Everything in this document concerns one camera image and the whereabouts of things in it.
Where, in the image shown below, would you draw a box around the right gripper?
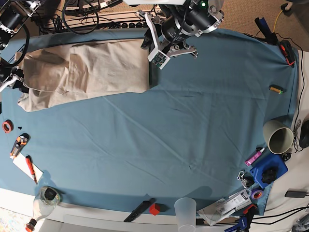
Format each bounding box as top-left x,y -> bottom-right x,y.
0,67 -> 24,92

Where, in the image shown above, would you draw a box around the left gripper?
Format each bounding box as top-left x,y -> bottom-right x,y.
135,9 -> 200,70

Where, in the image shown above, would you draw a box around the beige T-shirt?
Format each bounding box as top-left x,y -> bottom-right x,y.
18,39 -> 150,112

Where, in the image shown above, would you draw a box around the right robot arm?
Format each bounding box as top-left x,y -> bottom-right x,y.
0,0 -> 45,93

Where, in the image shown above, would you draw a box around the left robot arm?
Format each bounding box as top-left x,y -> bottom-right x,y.
135,0 -> 224,69

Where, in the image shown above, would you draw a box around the black power strip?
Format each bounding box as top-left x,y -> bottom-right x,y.
118,22 -> 144,29

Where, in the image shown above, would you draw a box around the red tape roll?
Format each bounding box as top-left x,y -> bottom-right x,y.
2,119 -> 14,133

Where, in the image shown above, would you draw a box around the orange utility knife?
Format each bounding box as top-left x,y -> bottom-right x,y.
10,133 -> 29,160

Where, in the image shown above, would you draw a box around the red pen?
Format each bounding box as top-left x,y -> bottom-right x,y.
25,156 -> 37,184

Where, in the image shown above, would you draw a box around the white paper note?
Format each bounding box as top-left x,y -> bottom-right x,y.
13,153 -> 43,181

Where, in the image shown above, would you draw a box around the blue table cloth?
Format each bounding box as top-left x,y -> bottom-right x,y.
0,29 -> 299,215

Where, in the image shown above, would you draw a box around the glass bottle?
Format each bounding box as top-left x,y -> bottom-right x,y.
25,186 -> 61,232

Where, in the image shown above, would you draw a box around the yellow green battery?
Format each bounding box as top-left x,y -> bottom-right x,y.
269,86 -> 283,94

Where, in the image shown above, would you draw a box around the orange black box cutter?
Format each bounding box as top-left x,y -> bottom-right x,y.
279,40 -> 295,66

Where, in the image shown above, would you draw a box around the purple glue tube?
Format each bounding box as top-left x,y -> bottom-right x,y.
245,147 -> 265,166

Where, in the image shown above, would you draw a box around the beige ceramic mug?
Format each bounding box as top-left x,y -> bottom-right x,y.
263,120 -> 294,155

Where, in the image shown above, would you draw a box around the red cube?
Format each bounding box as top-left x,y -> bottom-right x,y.
149,203 -> 161,216

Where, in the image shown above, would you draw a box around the translucent plastic cup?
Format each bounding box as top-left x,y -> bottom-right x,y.
174,197 -> 197,232

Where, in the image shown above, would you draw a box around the metal carabiner keys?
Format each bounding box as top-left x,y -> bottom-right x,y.
237,171 -> 254,189

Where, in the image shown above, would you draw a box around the blue plastic case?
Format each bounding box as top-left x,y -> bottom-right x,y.
250,153 -> 288,189

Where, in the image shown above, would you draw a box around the black knob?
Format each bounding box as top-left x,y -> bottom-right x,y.
261,169 -> 277,184

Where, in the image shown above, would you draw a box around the paper packaging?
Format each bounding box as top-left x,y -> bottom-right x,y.
197,189 -> 252,226

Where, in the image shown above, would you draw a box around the black computer mouse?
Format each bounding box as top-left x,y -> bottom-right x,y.
299,120 -> 309,148

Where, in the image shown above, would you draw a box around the purple tape roll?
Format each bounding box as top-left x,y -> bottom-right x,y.
251,188 -> 264,200

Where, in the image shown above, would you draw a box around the blue clamp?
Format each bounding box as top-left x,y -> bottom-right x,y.
225,203 -> 257,232

